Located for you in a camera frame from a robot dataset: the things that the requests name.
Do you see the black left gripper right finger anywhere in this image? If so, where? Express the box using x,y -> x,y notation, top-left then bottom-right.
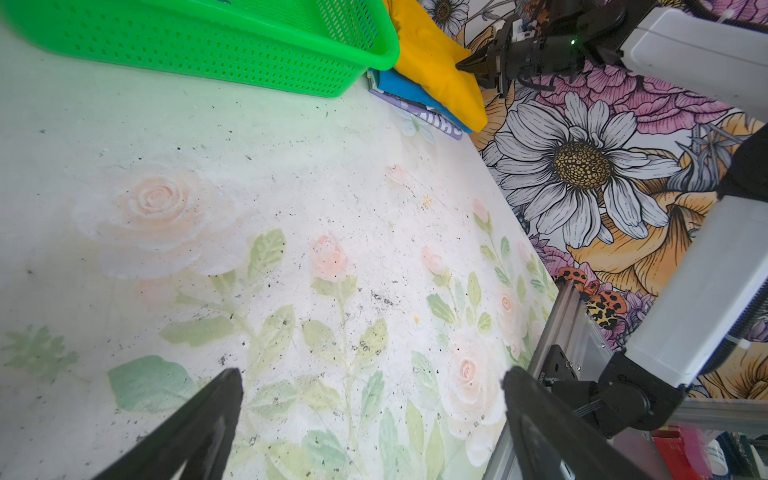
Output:
502,366 -> 648,480

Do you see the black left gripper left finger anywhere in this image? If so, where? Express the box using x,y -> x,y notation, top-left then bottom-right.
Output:
96,368 -> 244,480

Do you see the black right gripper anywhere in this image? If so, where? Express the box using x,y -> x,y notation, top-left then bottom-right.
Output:
456,1 -> 657,95

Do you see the yellow t shirt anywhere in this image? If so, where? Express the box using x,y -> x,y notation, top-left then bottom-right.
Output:
384,0 -> 488,132

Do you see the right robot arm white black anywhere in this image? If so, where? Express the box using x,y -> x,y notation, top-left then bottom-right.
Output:
457,1 -> 767,437

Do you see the folded blue t shirt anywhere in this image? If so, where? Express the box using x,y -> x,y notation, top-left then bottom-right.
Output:
366,69 -> 472,140

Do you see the green plastic basket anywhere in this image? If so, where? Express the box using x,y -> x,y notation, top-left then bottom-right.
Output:
1,0 -> 400,98

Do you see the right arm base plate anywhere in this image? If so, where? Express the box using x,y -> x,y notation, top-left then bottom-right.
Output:
537,344 -> 578,387

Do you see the aluminium front rail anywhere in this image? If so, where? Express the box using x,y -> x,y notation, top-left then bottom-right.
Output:
484,282 -> 767,479

